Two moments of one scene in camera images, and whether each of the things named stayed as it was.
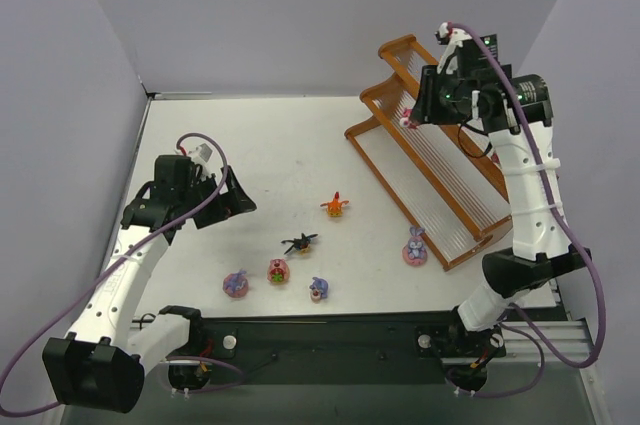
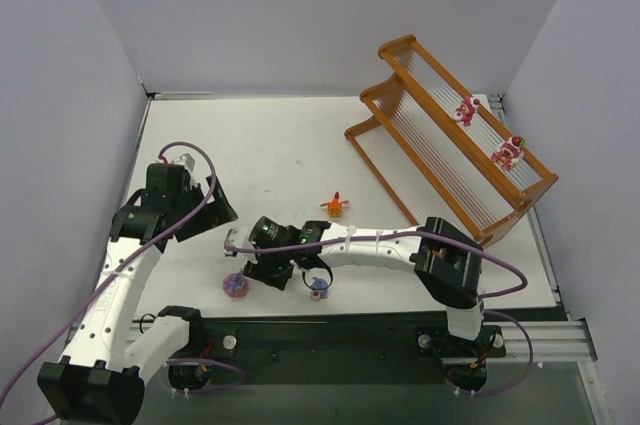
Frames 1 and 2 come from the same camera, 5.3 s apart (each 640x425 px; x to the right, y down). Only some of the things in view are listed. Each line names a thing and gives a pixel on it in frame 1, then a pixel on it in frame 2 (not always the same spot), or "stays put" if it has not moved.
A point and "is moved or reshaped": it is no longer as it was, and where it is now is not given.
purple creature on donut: (236, 284) stays put
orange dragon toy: (335, 207) stays put
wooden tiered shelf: (441, 175) stays put
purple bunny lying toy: (319, 289) stays put
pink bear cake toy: (405, 121) is moved or reshaped
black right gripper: (430, 95) → (270, 274)
